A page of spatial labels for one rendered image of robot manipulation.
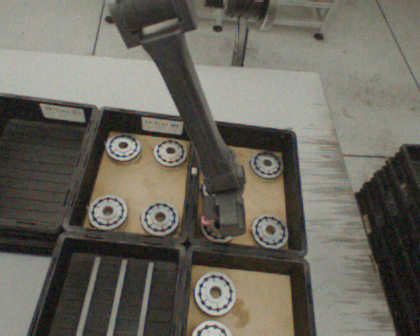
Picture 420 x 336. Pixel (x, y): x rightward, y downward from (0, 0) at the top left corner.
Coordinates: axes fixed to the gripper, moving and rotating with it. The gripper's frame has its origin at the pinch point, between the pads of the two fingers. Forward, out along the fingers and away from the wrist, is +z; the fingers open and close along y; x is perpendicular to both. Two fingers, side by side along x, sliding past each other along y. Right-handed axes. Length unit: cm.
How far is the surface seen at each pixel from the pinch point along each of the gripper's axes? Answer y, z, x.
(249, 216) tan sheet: 9.6, 4.1, 4.0
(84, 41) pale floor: -77, 87, 176
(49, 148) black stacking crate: -50, 4, 24
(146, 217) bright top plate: -19.6, 1.0, 1.3
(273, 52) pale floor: 63, 87, 182
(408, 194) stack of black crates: 87, 35, 31
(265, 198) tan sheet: 15.1, 4.1, 10.1
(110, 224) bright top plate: -28.8, 1.0, -1.0
